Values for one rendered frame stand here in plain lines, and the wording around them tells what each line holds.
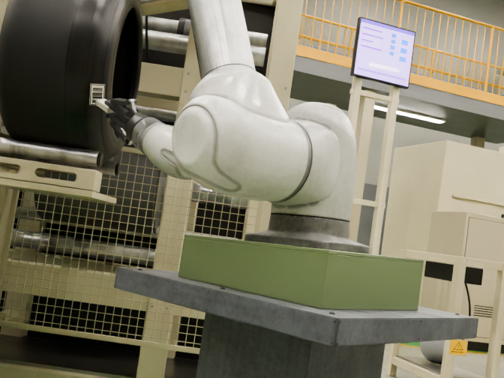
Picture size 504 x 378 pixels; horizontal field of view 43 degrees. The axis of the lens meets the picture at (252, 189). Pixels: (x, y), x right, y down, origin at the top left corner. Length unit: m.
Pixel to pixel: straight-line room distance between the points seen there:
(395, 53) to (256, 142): 5.23
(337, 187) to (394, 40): 5.10
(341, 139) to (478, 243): 5.09
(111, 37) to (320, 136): 0.86
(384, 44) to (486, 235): 2.00
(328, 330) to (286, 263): 0.17
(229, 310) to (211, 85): 0.37
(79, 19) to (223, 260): 0.94
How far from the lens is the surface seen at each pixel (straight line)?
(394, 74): 6.16
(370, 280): 1.10
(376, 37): 6.14
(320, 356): 1.10
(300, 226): 1.16
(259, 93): 1.08
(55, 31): 1.83
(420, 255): 4.04
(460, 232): 6.18
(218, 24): 1.17
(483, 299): 6.31
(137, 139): 1.57
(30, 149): 1.93
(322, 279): 0.98
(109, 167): 2.15
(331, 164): 1.15
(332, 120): 1.19
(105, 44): 1.82
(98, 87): 1.80
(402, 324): 1.05
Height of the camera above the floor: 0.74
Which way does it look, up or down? 4 degrees up
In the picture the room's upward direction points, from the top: 8 degrees clockwise
